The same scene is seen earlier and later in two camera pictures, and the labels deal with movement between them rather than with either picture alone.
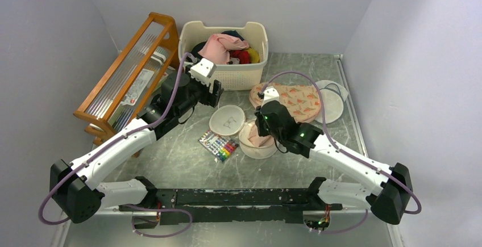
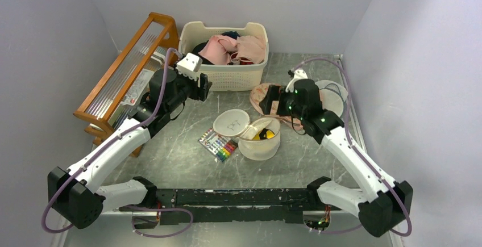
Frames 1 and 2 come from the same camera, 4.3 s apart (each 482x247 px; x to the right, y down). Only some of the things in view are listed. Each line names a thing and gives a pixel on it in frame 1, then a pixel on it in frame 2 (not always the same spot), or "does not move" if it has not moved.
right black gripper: x=258 y=121 to x=275 y=93
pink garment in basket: x=217 y=47 does not move
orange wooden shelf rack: x=132 y=79 does not move
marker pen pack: x=220 y=147 does not move
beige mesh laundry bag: x=229 y=120 does not move
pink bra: x=258 y=140 to x=251 y=48
